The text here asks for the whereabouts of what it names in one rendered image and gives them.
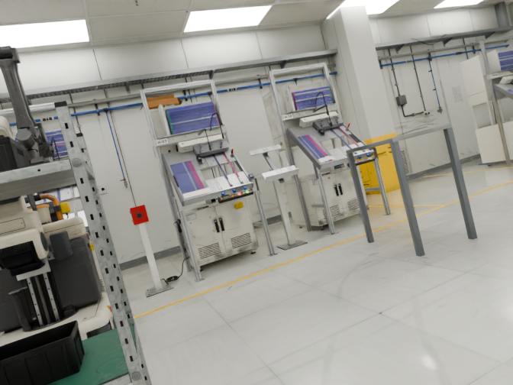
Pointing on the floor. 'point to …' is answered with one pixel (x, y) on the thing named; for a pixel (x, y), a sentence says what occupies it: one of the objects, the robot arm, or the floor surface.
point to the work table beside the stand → (408, 186)
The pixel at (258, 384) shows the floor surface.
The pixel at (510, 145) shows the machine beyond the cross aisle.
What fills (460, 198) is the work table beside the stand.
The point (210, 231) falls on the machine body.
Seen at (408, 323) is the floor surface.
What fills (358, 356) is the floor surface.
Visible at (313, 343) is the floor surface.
